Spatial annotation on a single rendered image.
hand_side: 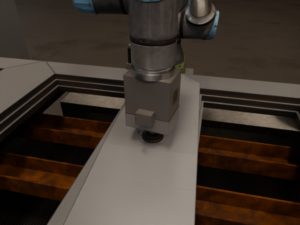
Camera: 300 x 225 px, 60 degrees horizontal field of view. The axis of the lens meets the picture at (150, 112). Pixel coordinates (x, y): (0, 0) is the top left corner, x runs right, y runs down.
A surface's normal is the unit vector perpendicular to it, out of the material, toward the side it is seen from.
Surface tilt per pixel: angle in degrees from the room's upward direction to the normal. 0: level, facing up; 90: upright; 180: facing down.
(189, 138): 0
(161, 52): 90
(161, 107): 90
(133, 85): 90
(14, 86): 0
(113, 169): 3
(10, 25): 90
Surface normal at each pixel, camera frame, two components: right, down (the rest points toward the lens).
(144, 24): -0.39, 0.49
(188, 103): 0.00, -0.87
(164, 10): 0.36, 0.50
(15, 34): 0.97, 0.12
